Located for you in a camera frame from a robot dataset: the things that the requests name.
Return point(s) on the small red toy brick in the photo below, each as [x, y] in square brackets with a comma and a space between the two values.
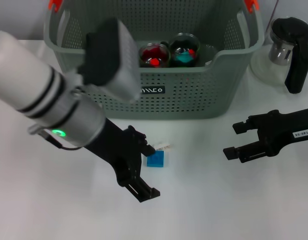
[154, 62]
[192, 52]

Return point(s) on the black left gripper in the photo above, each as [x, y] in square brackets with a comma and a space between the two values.
[118, 150]

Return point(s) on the thin dark wall strip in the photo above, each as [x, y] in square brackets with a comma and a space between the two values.
[274, 12]

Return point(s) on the blue square toy plate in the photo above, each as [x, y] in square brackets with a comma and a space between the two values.
[156, 160]

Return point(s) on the glass teacup black holder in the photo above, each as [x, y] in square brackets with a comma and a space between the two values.
[166, 58]
[166, 43]
[180, 46]
[198, 50]

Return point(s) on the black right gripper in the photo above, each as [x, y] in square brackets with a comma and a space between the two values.
[278, 132]

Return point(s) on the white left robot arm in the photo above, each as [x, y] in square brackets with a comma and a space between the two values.
[19, 75]

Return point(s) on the cyan square toy plate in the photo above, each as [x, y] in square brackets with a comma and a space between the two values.
[183, 58]

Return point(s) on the grey perforated storage bin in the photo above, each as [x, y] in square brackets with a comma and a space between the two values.
[193, 100]

